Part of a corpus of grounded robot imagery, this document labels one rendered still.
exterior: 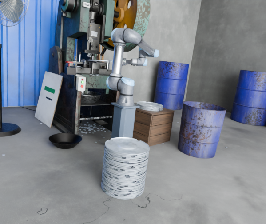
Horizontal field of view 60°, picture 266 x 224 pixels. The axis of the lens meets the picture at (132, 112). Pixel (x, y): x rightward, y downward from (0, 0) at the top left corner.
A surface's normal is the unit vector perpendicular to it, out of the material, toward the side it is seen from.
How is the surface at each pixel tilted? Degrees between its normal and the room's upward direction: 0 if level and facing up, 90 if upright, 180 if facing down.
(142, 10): 89
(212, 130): 92
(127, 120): 90
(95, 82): 90
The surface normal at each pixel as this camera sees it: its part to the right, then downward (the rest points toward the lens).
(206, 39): -0.78, 0.05
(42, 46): 0.62, 0.24
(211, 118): 0.12, 0.27
